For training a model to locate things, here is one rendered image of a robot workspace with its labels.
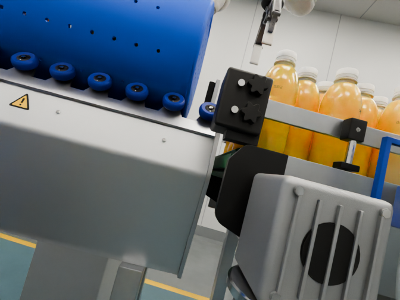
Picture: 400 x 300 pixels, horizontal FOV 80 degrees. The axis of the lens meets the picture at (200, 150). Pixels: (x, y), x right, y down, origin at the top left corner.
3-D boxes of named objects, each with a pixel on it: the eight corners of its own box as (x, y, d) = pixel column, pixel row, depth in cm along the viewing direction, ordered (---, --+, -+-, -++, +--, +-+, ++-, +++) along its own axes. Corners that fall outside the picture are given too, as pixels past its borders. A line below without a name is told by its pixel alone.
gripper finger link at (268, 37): (276, 24, 72) (277, 23, 71) (271, 46, 71) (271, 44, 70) (266, 21, 72) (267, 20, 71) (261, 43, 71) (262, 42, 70)
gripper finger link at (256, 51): (254, 43, 84) (253, 44, 85) (249, 62, 84) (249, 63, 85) (262, 46, 85) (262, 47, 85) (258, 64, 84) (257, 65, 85)
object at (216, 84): (194, 136, 63) (206, 90, 64) (203, 138, 63) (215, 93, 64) (196, 130, 53) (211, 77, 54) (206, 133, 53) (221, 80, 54)
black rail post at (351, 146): (331, 167, 38) (341, 119, 39) (349, 172, 38) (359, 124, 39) (340, 167, 36) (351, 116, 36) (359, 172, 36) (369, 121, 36)
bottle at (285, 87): (246, 153, 50) (266, 69, 52) (281, 161, 48) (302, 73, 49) (242, 147, 43) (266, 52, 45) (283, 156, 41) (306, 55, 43)
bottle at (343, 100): (301, 165, 46) (321, 73, 47) (312, 171, 51) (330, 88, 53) (343, 172, 41) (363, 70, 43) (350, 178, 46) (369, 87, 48)
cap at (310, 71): (315, 75, 48) (318, 67, 48) (295, 74, 50) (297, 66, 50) (316, 84, 52) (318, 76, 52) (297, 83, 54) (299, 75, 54)
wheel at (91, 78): (94, 77, 50) (93, 68, 48) (116, 82, 50) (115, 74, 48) (84, 88, 47) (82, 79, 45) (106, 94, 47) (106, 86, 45)
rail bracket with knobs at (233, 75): (206, 139, 43) (220, 85, 44) (244, 149, 43) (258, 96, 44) (212, 131, 33) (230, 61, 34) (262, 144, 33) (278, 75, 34)
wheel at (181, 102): (165, 96, 50) (166, 87, 49) (186, 101, 50) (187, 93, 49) (159, 109, 47) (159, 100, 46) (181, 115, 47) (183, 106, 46)
